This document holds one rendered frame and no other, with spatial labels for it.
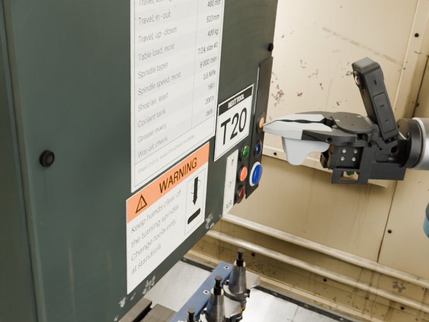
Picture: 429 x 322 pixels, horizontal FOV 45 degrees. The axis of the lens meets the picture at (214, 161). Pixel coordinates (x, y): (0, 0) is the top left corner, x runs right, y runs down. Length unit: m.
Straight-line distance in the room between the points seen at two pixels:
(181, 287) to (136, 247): 1.35
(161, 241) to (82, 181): 0.17
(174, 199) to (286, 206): 1.09
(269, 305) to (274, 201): 0.37
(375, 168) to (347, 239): 0.85
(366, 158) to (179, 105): 0.32
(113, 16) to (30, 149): 0.11
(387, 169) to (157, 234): 0.38
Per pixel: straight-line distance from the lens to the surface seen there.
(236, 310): 1.18
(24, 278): 0.41
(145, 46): 0.43
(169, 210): 0.54
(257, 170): 0.74
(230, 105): 0.61
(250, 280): 1.26
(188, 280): 1.86
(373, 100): 0.72
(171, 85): 0.48
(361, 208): 1.54
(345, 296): 1.71
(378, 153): 0.76
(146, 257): 0.53
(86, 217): 0.42
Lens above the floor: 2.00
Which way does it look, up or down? 26 degrees down
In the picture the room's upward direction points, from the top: 4 degrees clockwise
